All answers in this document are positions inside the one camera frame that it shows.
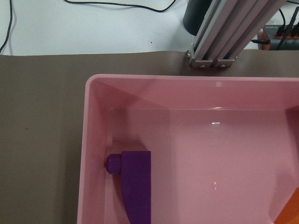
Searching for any pink plastic box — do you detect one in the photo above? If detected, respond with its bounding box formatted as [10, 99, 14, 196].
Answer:
[77, 74, 299, 224]

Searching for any black water bottle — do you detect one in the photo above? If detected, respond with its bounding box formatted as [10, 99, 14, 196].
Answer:
[183, 0, 212, 36]

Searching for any aluminium frame post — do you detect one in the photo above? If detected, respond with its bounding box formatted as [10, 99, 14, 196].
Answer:
[187, 0, 285, 68]

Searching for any brown paper table mat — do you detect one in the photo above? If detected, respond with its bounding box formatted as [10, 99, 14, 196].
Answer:
[0, 50, 299, 224]

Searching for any far orange usb hub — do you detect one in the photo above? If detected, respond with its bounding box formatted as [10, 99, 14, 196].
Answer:
[257, 25, 299, 50]

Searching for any orange toy block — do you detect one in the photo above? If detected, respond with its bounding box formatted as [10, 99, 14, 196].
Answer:
[274, 188, 299, 224]

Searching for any purple toy block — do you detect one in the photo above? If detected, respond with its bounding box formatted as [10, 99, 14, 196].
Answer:
[106, 151, 151, 224]

